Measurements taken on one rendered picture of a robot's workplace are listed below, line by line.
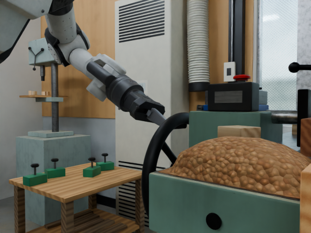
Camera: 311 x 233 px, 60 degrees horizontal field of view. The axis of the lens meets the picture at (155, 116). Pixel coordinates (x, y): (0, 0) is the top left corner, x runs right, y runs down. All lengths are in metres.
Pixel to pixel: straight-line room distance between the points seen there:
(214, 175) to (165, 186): 0.05
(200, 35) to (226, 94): 1.49
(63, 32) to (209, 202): 0.79
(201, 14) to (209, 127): 1.56
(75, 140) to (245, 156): 2.30
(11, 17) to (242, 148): 0.50
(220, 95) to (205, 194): 0.27
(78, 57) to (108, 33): 1.77
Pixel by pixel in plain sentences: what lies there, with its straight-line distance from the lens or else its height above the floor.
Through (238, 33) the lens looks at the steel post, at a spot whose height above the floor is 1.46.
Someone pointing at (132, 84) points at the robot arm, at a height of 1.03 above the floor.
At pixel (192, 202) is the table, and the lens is 0.26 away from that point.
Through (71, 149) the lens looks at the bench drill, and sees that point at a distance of 2.48.
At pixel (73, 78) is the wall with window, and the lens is 3.01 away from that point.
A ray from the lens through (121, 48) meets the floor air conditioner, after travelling 2.17.
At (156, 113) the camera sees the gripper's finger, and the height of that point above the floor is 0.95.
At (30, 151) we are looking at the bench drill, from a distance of 2.50.
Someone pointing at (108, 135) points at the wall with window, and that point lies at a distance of 2.65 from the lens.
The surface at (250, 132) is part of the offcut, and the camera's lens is 0.39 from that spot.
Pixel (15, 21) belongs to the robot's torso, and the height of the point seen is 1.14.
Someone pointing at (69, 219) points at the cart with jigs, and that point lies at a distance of 1.50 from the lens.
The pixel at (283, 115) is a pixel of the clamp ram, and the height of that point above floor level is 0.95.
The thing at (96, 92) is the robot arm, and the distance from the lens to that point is 0.81.
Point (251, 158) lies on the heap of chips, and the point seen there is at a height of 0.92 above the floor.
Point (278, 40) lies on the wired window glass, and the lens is 2.04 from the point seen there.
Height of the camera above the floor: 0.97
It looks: 2 degrees down
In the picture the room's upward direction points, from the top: straight up
